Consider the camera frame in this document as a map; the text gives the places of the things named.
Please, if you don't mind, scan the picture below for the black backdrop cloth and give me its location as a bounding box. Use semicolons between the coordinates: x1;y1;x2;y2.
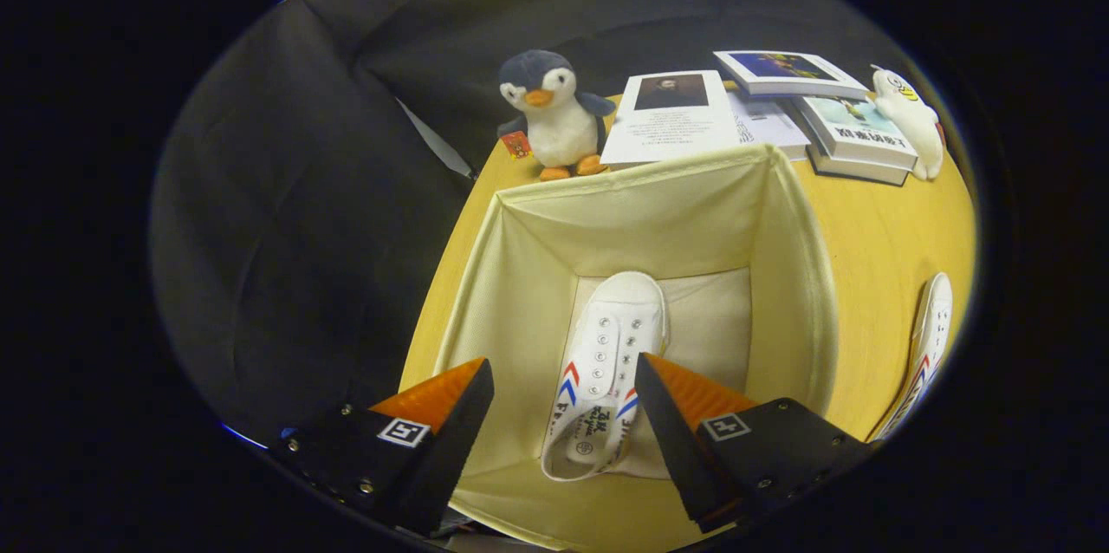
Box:
149;0;954;450

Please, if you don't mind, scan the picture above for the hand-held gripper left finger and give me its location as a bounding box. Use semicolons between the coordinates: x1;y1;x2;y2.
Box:
276;357;495;537

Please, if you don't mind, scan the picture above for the beige fabric storage box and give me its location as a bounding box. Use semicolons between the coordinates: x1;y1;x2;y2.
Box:
433;143;840;552

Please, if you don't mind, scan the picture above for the white canvas shoe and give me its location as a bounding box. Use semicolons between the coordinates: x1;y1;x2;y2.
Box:
871;272;954;443
541;270;670;482

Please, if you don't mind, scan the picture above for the plain white book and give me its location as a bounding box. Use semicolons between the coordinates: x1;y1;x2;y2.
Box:
728;89;812;160

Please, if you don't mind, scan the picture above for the white book with portrait cover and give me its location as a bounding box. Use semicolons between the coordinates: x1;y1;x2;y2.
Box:
600;70;742;166

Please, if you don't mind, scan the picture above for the penguin plush toy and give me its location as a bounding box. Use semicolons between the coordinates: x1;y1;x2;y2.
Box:
497;49;617;182

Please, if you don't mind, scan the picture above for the white duck plush toy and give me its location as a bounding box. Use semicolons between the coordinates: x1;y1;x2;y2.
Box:
871;68;945;181

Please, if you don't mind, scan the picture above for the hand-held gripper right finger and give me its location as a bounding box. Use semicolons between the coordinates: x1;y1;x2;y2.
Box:
634;352;872;535

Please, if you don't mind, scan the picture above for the book with pale teal cover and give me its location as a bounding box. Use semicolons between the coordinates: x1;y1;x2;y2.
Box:
793;94;919;171

